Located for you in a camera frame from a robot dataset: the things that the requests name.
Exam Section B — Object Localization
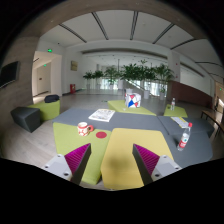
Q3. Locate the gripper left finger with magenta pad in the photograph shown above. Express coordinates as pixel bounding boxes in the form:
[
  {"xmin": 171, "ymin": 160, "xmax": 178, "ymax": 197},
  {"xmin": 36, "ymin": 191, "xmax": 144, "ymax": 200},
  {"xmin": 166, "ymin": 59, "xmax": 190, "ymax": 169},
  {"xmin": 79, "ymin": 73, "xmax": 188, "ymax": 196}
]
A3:
[{"xmin": 43, "ymin": 143, "xmax": 91, "ymax": 185}]

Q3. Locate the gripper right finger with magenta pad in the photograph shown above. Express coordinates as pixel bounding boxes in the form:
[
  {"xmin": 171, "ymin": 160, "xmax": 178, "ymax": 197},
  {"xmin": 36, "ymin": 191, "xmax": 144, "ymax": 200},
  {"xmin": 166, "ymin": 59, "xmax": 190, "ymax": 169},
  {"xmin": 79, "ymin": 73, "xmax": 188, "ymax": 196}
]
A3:
[{"xmin": 132, "ymin": 144, "xmax": 181, "ymax": 185}]

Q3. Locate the clear bottle with red label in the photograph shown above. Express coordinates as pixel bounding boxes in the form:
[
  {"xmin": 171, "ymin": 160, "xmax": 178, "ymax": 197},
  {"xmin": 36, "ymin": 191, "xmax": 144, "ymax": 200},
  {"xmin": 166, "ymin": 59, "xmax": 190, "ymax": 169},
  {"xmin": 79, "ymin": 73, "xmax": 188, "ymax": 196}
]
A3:
[{"xmin": 177, "ymin": 122, "xmax": 193, "ymax": 151}]

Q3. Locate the far clear water bottle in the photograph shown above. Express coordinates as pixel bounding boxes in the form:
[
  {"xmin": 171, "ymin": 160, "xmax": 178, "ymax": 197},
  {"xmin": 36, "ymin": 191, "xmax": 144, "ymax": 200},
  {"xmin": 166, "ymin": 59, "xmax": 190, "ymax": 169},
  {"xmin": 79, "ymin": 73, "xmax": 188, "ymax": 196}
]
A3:
[{"xmin": 171, "ymin": 98, "xmax": 175, "ymax": 110}]

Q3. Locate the lime green seat cushion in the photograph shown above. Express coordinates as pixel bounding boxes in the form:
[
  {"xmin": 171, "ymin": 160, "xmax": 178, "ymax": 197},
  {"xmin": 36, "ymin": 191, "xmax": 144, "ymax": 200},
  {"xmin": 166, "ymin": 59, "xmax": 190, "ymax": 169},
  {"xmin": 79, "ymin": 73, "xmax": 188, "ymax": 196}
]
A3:
[{"xmin": 53, "ymin": 122, "xmax": 111, "ymax": 185}]

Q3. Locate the yellow seat cushion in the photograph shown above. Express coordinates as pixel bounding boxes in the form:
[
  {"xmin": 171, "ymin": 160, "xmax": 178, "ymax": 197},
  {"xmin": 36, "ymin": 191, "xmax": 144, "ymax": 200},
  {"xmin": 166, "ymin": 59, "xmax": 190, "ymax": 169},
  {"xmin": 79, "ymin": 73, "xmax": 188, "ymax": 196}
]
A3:
[{"xmin": 101, "ymin": 128, "xmax": 173, "ymax": 190}]

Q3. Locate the red and white ceramic mug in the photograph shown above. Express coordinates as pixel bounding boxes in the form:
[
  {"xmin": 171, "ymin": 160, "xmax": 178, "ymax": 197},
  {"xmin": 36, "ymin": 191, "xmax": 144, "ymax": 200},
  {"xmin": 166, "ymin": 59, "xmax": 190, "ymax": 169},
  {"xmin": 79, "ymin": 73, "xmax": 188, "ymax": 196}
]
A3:
[{"xmin": 77, "ymin": 122, "xmax": 94, "ymax": 137}]

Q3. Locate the red round coaster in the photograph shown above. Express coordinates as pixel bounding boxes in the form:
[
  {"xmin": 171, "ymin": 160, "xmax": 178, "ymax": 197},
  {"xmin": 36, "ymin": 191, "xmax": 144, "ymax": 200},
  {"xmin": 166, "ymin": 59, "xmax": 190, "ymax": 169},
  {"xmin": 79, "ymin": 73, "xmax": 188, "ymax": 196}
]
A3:
[{"xmin": 96, "ymin": 132, "xmax": 107, "ymax": 139}]

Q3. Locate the grey upholstered seat platform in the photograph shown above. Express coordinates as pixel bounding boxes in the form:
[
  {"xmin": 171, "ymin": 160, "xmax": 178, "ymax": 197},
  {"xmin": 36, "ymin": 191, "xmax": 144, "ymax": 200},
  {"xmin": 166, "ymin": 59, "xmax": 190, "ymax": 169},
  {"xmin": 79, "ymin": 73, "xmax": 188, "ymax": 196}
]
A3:
[{"xmin": 54, "ymin": 108, "xmax": 214, "ymax": 168}]

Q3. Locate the white leaflet on grey seat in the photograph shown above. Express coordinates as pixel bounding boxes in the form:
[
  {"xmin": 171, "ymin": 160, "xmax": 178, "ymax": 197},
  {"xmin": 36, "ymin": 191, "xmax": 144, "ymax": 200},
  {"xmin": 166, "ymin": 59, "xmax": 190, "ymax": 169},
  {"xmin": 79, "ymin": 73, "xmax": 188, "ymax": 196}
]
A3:
[{"xmin": 172, "ymin": 117, "xmax": 188, "ymax": 128}]

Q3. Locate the open magazine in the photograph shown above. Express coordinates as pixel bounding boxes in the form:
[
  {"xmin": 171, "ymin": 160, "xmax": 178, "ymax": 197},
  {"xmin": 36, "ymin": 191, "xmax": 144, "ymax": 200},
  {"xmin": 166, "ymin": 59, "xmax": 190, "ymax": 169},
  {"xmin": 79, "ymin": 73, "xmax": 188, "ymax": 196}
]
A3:
[{"xmin": 89, "ymin": 109, "xmax": 115, "ymax": 122}]

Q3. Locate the lime green cube ottoman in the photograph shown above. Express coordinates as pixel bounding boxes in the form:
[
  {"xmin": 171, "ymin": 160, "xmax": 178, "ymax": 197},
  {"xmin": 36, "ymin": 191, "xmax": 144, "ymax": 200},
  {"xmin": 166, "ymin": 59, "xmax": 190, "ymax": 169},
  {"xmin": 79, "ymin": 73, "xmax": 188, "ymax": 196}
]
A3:
[{"xmin": 29, "ymin": 101, "xmax": 60, "ymax": 121}]

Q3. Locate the small lime green stool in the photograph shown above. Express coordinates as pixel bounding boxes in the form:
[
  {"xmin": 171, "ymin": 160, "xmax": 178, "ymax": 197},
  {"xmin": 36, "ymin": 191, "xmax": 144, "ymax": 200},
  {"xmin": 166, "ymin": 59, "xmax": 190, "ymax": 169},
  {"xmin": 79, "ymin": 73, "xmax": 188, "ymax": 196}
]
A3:
[{"xmin": 164, "ymin": 104, "xmax": 188, "ymax": 118}]

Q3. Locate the far lime green seat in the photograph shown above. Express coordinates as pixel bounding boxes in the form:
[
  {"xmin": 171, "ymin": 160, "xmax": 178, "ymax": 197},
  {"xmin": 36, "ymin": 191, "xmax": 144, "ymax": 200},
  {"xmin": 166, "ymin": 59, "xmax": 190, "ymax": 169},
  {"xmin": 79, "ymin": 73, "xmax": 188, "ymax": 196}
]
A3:
[{"xmin": 107, "ymin": 100, "xmax": 155, "ymax": 116}]

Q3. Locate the red white blue geometric box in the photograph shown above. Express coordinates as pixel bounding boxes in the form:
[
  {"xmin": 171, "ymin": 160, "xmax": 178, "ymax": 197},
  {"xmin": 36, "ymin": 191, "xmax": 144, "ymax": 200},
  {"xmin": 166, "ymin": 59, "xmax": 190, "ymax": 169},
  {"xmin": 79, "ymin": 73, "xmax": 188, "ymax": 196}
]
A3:
[{"xmin": 125, "ymin": 93, "xmax": 141, "ymax": 108}]

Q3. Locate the black bag on ottoman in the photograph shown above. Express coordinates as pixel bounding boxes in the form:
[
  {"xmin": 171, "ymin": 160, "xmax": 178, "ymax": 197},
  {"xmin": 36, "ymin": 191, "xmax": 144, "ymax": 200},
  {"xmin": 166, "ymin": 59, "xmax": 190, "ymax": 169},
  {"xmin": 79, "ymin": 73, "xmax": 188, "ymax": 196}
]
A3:
[{"xmin": 44, "ymin": 94, "xmax": 59, "ymax": 103}]

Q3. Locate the red fire extinguisher cabinet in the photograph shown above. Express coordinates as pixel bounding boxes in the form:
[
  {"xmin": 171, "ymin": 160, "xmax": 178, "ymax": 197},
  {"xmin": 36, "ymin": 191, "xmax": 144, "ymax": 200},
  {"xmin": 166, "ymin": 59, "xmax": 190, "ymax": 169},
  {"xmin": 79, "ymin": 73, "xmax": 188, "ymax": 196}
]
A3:
[{"xmin": 70, "ymin": 84, "xmax": 76, "ymax": 94}]

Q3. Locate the wooden bench at right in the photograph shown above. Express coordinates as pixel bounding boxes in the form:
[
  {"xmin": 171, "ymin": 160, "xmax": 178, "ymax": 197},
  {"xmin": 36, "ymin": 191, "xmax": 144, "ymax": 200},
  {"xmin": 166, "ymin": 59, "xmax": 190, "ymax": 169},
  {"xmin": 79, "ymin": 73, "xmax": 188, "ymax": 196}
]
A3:
[{"xmin": 201, "ymin": 108, "xmax": 224, "ymax": 134}]

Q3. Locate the row of potted green plants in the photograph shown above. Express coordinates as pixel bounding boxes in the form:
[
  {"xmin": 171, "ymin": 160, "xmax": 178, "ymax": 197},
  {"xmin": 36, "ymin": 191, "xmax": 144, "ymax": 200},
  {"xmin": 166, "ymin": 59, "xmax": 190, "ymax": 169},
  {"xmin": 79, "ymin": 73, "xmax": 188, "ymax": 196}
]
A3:
[{"xmin": 83, "ymin": 60, "xmax": 174, "ymax": 93}]

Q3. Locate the framed notice on wall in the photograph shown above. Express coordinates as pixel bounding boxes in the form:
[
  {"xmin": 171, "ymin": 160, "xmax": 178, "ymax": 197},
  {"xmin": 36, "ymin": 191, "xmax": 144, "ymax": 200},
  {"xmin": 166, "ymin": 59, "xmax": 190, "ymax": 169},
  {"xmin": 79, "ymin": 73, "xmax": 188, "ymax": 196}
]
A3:
[{"xmin": 71, "ymin": 61, "xmax": 78, "ymax": 71}]

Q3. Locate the wall mounted black television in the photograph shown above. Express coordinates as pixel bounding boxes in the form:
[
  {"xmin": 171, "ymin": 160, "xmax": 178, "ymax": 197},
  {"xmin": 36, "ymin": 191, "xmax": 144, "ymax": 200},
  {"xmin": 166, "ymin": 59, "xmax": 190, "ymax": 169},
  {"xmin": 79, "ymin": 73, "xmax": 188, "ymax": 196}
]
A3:
[{"xmin": 0, "ymin": 61, "xmax": 20, "ymax": 88}]

